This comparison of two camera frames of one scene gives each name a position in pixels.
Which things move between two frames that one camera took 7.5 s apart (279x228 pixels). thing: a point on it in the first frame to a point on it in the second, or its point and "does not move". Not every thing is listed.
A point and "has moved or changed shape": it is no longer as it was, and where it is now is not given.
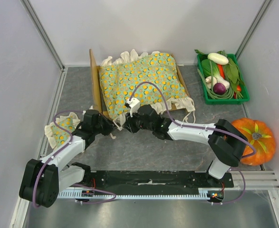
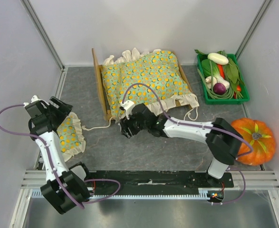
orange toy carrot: [221, 71] does not move
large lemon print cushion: [118, 78] does not move
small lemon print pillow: [57, 137] does not move
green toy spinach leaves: [233, 71] does not move
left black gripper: [109, 125] to [62, 111]
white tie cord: [186, 117] has moved or changed shape
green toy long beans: [229, 94] does not move
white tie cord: [120, 128] has moved or changed shape
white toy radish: [218, 58] does not move
